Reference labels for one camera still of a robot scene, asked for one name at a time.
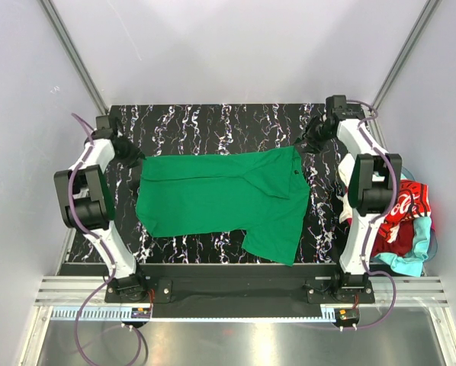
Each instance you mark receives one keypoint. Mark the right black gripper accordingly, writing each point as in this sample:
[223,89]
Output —
[309,136]

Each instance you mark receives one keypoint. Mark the dark red t shirt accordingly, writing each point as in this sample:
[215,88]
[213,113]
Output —
[402,244]

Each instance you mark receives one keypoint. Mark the aluminium frame rail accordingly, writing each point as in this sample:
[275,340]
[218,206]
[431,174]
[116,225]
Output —
[72,291]

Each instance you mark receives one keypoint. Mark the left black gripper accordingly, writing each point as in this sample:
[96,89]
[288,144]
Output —
[130,152]

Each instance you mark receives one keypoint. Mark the red coca cola t shirt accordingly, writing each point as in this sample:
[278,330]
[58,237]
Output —
[412,202]

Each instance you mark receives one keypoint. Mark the black marbled table mat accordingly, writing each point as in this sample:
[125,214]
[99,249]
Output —
[196,129]

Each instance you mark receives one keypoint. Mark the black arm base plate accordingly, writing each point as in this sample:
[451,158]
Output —
[256,305]

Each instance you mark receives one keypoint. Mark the turquoise t shirt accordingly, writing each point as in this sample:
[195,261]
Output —
[412,263]

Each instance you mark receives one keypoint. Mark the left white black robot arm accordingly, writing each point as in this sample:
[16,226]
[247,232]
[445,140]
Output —
[86,204]

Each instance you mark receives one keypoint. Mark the white cable duct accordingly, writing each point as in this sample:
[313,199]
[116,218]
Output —
[166,315]

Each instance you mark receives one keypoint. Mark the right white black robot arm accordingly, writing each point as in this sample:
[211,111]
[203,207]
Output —
[372,191]

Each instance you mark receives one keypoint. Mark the green t shirt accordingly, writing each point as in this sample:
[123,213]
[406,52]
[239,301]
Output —
[264,194]

